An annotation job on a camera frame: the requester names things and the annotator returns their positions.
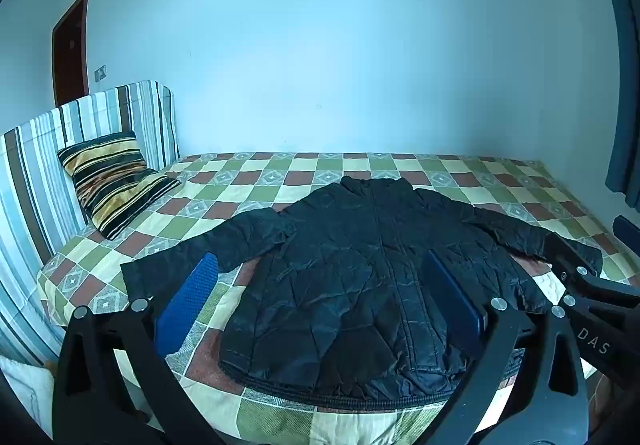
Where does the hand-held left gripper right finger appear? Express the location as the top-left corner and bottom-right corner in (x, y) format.
(422, 249), (588, 445)

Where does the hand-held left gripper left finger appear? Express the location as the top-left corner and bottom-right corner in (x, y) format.
(52, 252), (226, 445)

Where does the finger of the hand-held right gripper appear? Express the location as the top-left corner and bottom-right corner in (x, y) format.
(550, 250), (610, 321)
(612, 216), (640, 258)

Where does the black puffer jacket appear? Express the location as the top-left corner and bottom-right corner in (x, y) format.
(120, 176), (603, 413)

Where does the checkered bedspread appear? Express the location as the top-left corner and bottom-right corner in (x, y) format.
(36, 152), (640, 445)

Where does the blue curtain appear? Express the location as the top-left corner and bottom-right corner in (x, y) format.
(597, 0), (640, 213)

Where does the striped yellow black pillow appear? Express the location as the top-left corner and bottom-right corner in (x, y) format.
(57, 130), (182, 241)

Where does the white cloth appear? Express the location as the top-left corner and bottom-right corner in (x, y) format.
(0, 355), (56, 441)

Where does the striped padded headboard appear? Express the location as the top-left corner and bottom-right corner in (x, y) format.
(0, 80), (181, 366)

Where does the brown wooden door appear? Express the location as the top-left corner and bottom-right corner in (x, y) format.
(51, 0), (91, 106)

